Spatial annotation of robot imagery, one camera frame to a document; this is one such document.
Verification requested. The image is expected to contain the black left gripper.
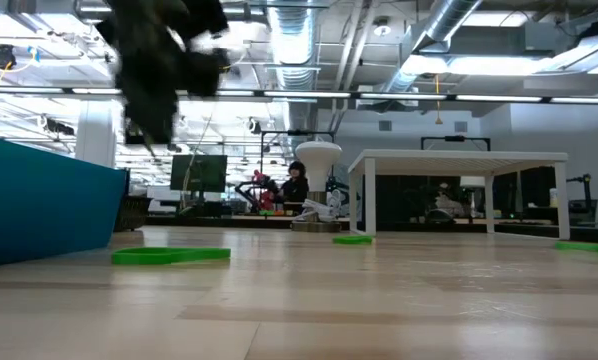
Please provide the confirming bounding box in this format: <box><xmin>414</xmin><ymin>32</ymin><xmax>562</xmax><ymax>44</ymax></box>
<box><xmin>98</xmin><ymin>0</ymin><xmax>183</xmax><ymax>145</ymax></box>

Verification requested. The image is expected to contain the black mesh basket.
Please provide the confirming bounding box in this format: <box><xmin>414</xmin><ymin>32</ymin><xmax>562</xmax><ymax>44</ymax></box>
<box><xmin>113</xmin><ymin>194</ymin><xmax>153</xmax><ymax>233</ymax></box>

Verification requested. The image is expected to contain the teal plastic tray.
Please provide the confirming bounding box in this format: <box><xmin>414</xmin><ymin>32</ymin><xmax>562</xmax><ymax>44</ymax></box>
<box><xmin>0</xmin><ymin>133</ymin><xmax>128</xmax><ymax>270</ymax></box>

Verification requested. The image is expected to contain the green rubber band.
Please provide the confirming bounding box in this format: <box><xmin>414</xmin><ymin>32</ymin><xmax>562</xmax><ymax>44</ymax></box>
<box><xmin>110</xmin><ymin>246</ymin><xmax>232</xmax><ymax>267</ymax></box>
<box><xmin>331</xmin><ymin>234</ymin><xmax>376</xmax><ymax>246</ymax></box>
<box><xmin>553</xmin><ymin>240</ymin><xmax>598</xmax><ymax>258</ymax></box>

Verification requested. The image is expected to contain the white pillar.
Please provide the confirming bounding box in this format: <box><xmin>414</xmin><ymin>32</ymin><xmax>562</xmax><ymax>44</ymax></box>
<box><xmin>74</xmin><ymin>99</ymin><xmax>118</xmax><ymax>169</ymax></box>

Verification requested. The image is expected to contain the black computer monitor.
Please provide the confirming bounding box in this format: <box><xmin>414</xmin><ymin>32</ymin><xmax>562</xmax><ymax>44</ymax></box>
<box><xmin>169</xmin><ymin>153</ymin><xmax>229</xmax><ymax>194</ymax></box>

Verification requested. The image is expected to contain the person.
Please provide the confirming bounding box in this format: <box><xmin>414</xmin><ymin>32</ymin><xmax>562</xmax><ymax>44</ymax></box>
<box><xmin>431</xmin><ymin>182</ymin><xmax>463</xmax><ymax>221</ymax></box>
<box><xmin>277</xmin><ymin>160</ymin><xmax>310</xmax><ymax>211</ymax></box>

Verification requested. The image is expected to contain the long ceiling light strip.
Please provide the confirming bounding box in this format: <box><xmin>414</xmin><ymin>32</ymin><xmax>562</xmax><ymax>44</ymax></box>
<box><xmin>0</xmin><ymin>85</ymin><xmax>598</xmax><ymax>105</ymax></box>

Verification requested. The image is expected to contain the white perforated shelf riser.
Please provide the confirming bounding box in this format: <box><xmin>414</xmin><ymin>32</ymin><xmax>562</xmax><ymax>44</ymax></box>
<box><xmin>347</xmin><ymin>148</ymin><xmax>570</xmax><ymax>241</ymax></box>

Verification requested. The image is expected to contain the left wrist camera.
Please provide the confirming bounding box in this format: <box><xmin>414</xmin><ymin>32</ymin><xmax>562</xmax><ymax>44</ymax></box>
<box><xmin>178</xmin><ymin>47</ymin><xmax>231</xmax><ymax>97</ymax></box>

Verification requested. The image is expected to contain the black metal frame rig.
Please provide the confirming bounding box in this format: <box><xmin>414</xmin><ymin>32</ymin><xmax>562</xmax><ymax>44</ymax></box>
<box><xmin>420</xmin><ymin>134</ymin><xmax>492</xmax><ymax>152</ymax></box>
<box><xmin>259</xmin><ymin>129</ymin><xmax>336</xmax><ymax>174</ymax></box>

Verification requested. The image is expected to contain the ribbed metal air duct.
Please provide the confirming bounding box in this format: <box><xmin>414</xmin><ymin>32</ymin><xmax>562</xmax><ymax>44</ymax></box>
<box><xmin>381</xmin><ymin>0</ymin><xmax>483</xmax><ymax>96</ymax></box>
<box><xmin>264</xmin><ymin>0</ymin><xmax>321</xmax><ymax>146</ymax></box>

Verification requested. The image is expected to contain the black ceiling camera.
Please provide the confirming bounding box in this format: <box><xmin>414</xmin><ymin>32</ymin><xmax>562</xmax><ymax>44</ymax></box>
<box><xmin>0</xmin><ymin>43</ymin><xmax>18</xmax><ymax>70</ymax></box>

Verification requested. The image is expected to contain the orange hanging cord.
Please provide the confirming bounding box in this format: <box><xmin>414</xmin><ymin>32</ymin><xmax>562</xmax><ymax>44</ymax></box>
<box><xmin>433</xmin><ymin>73</ymin><xmax>444</xmax><ymax>126</ymax></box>

